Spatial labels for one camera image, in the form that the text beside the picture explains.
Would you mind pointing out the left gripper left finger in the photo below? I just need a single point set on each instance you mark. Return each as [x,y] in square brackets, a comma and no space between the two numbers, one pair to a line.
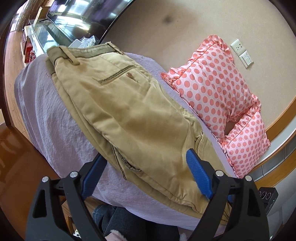
[46,218]

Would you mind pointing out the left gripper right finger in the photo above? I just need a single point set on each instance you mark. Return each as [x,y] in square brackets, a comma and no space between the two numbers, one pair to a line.
[235,210]

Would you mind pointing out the khaki pants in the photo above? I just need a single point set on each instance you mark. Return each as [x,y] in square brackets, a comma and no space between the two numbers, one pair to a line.
[130,119]

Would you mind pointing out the black device with buttons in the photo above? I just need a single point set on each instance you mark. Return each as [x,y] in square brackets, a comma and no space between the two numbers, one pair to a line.
[268,196]

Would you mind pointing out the polka dot pillow far side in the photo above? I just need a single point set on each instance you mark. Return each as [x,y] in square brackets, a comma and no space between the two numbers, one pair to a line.
[246,143]

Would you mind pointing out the lavender bed sheet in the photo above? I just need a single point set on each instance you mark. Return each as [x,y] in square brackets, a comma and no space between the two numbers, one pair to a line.
[55,133]

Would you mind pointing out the polka dot pillow near outlet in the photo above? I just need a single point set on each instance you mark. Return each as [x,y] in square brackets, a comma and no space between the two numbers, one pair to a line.
[212,85]

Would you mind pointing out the glass tv stand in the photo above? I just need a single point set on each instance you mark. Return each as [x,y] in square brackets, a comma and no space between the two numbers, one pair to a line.
[44,34]

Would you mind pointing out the black television screen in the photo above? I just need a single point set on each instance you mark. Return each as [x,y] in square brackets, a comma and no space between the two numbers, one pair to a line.
[78,19]

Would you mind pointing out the wooden headboard frame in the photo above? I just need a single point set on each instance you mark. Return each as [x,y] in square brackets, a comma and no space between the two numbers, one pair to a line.
[277,163]

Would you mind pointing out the white wall switch plate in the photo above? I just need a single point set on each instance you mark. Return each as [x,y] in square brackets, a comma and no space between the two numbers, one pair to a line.
[246,59]

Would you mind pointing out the white wall outlet plate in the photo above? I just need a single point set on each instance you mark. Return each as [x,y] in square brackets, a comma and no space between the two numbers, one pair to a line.
[238,47]

